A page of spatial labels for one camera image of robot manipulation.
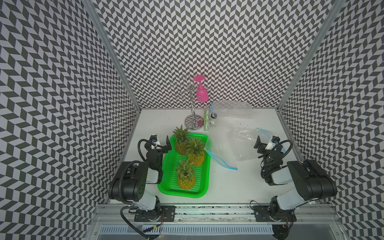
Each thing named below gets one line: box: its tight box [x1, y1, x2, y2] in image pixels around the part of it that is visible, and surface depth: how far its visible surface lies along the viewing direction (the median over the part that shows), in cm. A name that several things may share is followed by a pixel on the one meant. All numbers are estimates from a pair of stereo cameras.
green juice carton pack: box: [203, 109, 209, 131], surface depth 105 cm
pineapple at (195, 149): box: [185, 138, 206, 166], surface depth 80 cm
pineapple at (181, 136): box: [172, 124, 191, 156], surface depth 84 cm
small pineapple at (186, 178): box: [175, 160, 196, 190], surface depth 71 cm
